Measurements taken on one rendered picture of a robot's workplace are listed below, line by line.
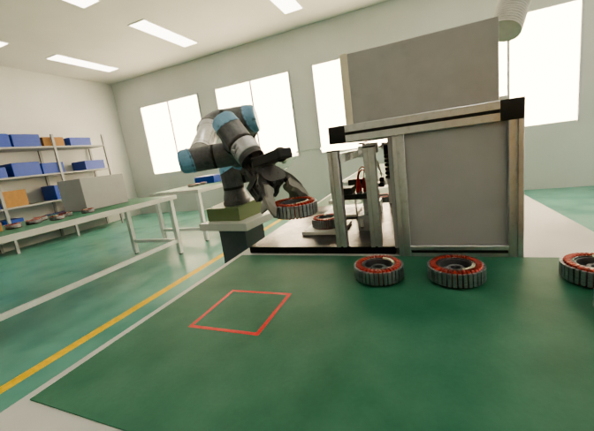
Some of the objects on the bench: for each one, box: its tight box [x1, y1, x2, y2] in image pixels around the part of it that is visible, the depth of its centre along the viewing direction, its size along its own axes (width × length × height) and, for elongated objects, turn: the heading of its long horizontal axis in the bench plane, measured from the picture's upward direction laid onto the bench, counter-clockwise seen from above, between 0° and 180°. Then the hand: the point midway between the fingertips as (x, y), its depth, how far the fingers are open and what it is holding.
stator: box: [311, 213, 335, 230], centre depth 110 cm, size 11×11×4 cm
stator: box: [354, 254, 404, 286], centre depth 70 cm, size 11×11×4 cm
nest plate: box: [301, 220, 352, 235], centre depth 111 cm, size 15×15×1 cm
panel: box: [387, 137, 399, 248], centre depth 110 cm, size 1×66×30 cm, turn 14°
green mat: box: [30, 255, 594, 431], centre depth 55 cm, size 94×61×1 cm, turn 104°
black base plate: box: [249, 202, 397, 254], centre depth 122 cm, size 47×64×2 cm
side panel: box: [391, 118, 525, 257], centre depth 75 cm, size 28×3×32 cm, turn 104°
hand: (296, 207), depth 74 cm, fingers closed on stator, 13 cm apart
